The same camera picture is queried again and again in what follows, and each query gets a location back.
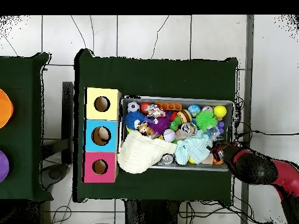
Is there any wooden box with three holes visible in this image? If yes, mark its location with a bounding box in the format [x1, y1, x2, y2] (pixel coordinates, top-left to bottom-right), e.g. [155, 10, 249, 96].
[82, 87, 122, 184]

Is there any crushed drink can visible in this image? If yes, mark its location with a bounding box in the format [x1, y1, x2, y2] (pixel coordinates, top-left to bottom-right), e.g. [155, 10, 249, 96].
[180, 122, 197, 137]

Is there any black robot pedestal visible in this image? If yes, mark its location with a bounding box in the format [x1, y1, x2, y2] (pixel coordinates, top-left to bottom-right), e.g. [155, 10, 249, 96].
[124, 199, 181, 224]

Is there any purple round object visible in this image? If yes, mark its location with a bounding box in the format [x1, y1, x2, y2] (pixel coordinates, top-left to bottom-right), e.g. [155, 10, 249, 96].
[0, 150, 11, 183]

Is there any purple spiky toy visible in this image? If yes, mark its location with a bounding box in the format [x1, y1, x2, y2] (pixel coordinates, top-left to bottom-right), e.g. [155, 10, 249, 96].
[147, 114, 172, 136]

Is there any silver wire mesh bin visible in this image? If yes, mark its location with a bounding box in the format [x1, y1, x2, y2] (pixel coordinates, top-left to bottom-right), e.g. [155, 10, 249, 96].
[118, 94, 234, 173]

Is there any green puffer ball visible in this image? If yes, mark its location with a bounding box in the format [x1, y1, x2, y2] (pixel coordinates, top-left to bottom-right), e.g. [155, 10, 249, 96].
[195, 110, 218, 131]

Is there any dark green table cloth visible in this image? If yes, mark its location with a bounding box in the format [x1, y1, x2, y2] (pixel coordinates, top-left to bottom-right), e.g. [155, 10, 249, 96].
[72, 48, 239, 203]
[0, 52, 54, 202]

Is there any toy hamburger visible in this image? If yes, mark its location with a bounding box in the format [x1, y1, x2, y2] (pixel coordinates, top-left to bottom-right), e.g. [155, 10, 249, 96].
[176, 109, 193, 124]

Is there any orange round object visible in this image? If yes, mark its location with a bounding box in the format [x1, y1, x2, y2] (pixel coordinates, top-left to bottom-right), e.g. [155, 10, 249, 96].
[0, 88, 14, 130]

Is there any mint green cloth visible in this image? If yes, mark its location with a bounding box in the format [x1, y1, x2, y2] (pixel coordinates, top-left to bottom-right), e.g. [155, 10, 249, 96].
[174, 130, 214, 166]

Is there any white baseball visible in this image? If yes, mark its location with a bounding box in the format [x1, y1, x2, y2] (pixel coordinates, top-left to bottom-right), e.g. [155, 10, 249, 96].
[162, 128, 176, 142]

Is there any cream waffle cloth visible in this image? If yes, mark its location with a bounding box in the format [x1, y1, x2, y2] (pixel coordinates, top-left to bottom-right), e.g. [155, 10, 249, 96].
[117, 129, 178, 174]

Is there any soccer ball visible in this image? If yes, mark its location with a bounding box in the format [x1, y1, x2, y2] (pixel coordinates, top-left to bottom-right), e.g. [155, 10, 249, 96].
[126, 101, 140, 113]

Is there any blue puffer ball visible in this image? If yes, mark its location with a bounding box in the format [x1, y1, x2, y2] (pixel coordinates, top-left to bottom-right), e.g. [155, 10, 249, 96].
[123, 111, 147, 131]

